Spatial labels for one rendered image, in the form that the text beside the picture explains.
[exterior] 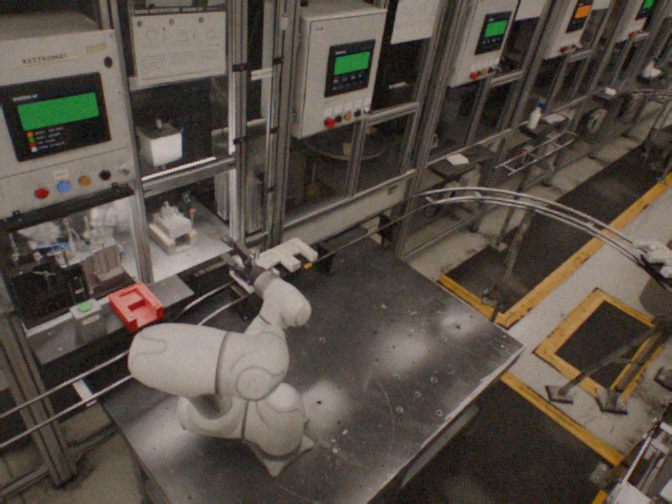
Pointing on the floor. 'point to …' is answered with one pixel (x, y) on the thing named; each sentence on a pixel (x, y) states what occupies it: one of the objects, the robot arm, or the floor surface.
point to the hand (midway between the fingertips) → (227, 249)
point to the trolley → (656, 136)
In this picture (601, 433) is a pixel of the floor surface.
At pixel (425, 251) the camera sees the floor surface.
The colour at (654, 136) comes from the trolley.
